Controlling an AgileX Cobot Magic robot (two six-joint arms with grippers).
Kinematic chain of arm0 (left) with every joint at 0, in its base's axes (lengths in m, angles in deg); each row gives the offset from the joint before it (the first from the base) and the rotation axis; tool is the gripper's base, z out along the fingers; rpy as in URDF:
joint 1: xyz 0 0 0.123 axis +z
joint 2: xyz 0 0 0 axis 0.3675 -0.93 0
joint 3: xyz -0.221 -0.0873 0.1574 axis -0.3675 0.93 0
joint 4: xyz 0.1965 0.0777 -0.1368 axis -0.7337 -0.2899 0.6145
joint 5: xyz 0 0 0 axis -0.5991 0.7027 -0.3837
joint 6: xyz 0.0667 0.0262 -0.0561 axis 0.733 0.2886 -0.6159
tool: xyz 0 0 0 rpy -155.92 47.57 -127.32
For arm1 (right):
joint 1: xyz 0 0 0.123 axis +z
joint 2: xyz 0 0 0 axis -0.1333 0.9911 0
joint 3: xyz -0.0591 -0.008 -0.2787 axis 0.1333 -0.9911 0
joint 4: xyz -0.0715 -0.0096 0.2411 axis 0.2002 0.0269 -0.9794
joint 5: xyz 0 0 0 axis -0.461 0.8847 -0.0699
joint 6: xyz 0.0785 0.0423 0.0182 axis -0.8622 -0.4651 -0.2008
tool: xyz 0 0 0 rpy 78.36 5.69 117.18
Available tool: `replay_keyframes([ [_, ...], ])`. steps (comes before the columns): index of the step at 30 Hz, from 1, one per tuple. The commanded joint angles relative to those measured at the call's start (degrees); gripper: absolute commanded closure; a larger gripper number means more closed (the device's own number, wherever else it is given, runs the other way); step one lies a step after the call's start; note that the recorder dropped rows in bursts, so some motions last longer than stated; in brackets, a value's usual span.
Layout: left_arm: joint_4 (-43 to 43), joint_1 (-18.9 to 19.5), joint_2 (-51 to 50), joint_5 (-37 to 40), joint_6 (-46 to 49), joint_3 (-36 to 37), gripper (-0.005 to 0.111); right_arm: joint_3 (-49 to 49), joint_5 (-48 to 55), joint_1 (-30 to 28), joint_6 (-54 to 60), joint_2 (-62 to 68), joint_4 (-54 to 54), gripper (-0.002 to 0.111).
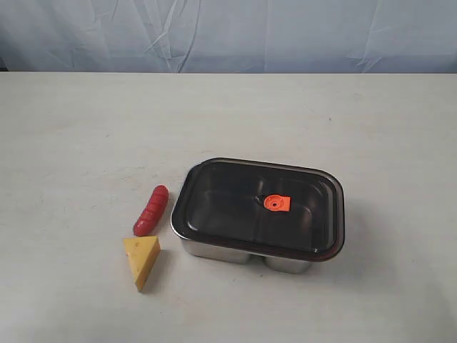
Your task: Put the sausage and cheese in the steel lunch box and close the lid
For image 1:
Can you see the yellow toy cheese wedge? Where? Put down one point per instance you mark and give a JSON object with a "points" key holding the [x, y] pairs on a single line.
{"points": [[142, 253]]}

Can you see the red toy sausage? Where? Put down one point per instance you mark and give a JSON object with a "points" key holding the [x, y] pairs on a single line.
{"points": [[152, 213]]}

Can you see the blue-grey backdrop cloth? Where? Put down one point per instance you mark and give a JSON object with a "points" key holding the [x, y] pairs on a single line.
{"points": [[229, 36]]}

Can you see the steel two-compartment lunch box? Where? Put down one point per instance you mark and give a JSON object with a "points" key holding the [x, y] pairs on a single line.
{"points": [[228, 252]]}

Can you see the dark transparent lunch box lid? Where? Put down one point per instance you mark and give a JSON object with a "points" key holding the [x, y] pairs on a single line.
{"points": [[232, 211]]}

